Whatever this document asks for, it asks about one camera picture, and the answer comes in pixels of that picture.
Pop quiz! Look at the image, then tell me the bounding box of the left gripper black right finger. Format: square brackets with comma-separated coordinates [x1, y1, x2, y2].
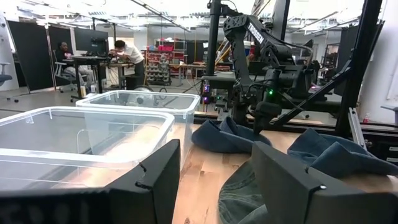
[251, 141, 325, 224]

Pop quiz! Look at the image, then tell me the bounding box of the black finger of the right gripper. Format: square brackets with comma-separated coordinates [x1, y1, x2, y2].
[252, 100, 283, 136]

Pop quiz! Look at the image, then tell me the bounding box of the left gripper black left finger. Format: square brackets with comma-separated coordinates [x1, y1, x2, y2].
[104, 139, 182, 224]

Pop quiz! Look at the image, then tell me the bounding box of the green-grey denim bucket hat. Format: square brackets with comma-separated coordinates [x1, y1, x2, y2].
[217, 158, 272, 224]

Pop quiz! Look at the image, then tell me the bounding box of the clear plastic storage bin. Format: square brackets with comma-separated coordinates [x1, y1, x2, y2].
[75, 90, 201, 156]
[0, 106, 175, 191]

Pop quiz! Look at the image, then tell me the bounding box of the aluminium profile bar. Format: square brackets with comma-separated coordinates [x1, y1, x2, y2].
[347, 106, 368, 151]

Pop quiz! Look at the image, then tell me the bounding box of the shelf with red bins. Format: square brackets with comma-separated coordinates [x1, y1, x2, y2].
[143, 37, 188, 86]

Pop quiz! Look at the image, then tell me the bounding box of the person leaning over desk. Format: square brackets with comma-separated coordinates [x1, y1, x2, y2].
[108, 39, 146, 90]

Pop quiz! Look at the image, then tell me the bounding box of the black office desk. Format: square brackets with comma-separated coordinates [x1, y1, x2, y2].
[70, 55, 109, 103]

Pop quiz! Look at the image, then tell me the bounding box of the white office chair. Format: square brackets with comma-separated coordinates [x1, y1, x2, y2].
[52, 49, 79, 93]

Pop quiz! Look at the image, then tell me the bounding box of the person seated at desk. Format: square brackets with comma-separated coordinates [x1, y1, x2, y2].
[55, 41, 95, 90]

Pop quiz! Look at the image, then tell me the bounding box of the black computer monitor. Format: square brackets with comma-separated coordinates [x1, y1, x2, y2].
[73, 27, 110, 57]

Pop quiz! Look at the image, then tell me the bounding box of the black partition panel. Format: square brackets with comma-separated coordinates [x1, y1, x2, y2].
[6, 19, 54, 93]

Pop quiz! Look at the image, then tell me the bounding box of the grey office chair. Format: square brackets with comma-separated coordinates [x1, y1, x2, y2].
[0, 62, 20, 104]

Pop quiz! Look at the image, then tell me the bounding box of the black diagonal frame brace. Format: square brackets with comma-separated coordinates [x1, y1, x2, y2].
[269, 60, 354, 126]

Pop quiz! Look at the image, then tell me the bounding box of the black rig post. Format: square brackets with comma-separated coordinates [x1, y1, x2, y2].
[205, 0, 223, 77]
[334, 0, 385, 138]

